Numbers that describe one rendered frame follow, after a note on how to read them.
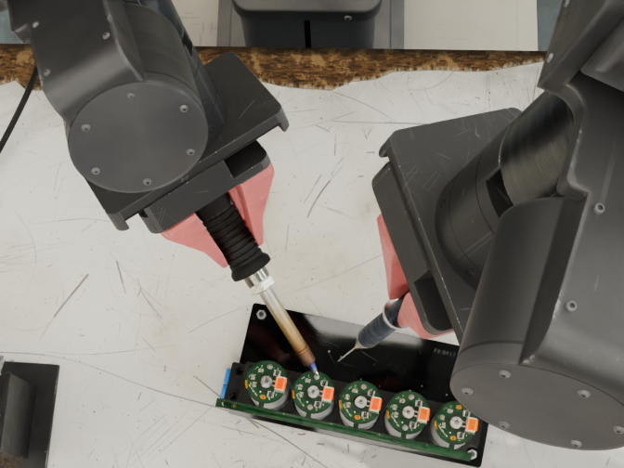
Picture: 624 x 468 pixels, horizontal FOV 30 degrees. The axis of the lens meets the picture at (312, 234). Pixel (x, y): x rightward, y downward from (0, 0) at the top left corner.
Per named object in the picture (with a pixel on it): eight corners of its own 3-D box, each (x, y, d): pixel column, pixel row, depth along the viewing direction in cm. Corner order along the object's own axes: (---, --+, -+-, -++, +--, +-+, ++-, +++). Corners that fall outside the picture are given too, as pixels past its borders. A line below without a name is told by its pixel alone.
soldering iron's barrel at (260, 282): (318, 354, 68) (261, 263, 67) (323, 359, 67) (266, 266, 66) (297, 367, 68) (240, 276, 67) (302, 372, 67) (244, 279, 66)
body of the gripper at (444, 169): (458, 386, 45) (551, 332, 39) (370, 150, 48) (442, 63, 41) (591, 344, 48) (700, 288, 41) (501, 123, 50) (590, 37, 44)
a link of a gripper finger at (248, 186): (316, 252, 65) (261, 136, 58) (207, 322, 64) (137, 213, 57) (263, 186, 69) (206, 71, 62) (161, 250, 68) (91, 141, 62)
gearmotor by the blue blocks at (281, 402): (256, 369, 73) (250, 357, 68) (294, 377, 73) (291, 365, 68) (247, 408, 72) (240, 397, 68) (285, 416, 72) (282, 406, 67)
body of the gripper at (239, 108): (296, 134, 59) (248, 24, 54) (124, 241, 58) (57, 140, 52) (242, 73, 64) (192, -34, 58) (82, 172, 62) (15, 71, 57)
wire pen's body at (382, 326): (386, 348, 60) (481, 279, 50) (358, 356, 59) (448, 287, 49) (376, 319, 60) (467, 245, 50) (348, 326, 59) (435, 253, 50)
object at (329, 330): (228, 414, 74) (227, 412, 72) (254, 305, 75) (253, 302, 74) (478, 469, 72) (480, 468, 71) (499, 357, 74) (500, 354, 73)
